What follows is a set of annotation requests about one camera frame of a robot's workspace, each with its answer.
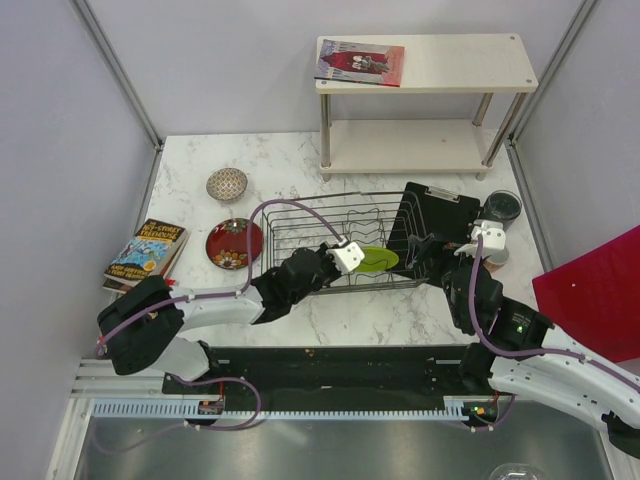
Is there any red floral plate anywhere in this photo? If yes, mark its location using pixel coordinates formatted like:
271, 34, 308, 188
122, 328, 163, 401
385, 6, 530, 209
205, 218, 263, 270

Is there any red folder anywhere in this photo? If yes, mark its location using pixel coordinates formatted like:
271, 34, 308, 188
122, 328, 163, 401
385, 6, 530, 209
532, 227, 639, 363

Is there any white two-tier shelf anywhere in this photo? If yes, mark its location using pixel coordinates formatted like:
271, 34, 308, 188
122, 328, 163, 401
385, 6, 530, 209
315, 33, 538, 180

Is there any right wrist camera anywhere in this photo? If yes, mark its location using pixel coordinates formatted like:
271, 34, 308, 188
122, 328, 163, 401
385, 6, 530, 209
454, 219, 506, 258

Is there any red book on shelf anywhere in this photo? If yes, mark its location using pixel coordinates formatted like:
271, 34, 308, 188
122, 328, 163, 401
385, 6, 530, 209
314, 39, 405, 87

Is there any green plate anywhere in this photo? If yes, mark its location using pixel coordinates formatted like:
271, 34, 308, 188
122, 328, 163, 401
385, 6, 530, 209
355, 246, 399, 273

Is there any treehouse paperback book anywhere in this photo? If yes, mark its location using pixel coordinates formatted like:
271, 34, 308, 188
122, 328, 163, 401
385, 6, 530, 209
103, 219, 189, 292

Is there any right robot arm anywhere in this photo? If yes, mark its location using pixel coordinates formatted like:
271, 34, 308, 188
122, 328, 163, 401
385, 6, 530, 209
407, 224, 639, 457

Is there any patterned ceramic bowl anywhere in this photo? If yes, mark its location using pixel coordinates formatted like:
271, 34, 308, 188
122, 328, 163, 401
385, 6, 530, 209
206, 167, 248, 203

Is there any right aluminium frame post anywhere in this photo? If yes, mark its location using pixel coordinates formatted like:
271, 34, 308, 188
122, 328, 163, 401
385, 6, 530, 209
505, 0, 600, 149

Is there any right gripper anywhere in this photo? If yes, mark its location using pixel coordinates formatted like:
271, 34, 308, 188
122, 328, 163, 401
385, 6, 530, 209
403, 233, 486, 329

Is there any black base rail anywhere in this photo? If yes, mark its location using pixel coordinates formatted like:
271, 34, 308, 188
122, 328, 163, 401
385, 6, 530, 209
163, 344, 495, 397

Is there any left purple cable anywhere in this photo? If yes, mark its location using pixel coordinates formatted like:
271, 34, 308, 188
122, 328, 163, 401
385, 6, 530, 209
94, 199, 349, 359

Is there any white cable duct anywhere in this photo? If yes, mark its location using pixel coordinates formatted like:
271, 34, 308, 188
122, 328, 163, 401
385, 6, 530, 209
92, 398, 469, 421

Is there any black clipboard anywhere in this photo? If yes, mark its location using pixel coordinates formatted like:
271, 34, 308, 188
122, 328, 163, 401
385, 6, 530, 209
386, 182, 481, 280

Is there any glass bowl at edge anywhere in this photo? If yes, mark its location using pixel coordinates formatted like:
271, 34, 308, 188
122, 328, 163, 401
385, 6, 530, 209
487, 463, 548, 480

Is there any clear plastic glass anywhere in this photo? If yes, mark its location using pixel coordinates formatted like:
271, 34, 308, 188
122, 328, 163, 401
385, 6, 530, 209
483, 189, 521, 224

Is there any black wire dish rack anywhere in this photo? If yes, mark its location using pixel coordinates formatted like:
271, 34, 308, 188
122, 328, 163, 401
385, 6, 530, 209
258, 191, 426, 299

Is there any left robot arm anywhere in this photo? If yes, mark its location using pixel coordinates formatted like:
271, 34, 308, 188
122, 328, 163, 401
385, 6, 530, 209
97, 245, 343, 393

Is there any left aluminium frame post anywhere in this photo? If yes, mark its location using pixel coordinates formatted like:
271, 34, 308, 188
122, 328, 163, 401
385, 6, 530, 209
69, 0, 164, 151

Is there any pink ceramic mug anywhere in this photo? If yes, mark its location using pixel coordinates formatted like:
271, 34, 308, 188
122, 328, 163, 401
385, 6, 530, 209
484, 248, 510, 273

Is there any purple cable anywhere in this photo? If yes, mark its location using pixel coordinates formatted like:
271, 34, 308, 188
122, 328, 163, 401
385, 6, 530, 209
94, 199, 349, 359
462, 234, 640, 389

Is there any aluminium frame post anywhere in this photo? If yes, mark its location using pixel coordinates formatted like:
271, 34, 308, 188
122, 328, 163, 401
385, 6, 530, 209
505, 0, 600, 149
69, 0, 164, 151

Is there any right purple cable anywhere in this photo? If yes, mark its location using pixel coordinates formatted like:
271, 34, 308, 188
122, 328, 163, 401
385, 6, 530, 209
462, 234, 640, 389

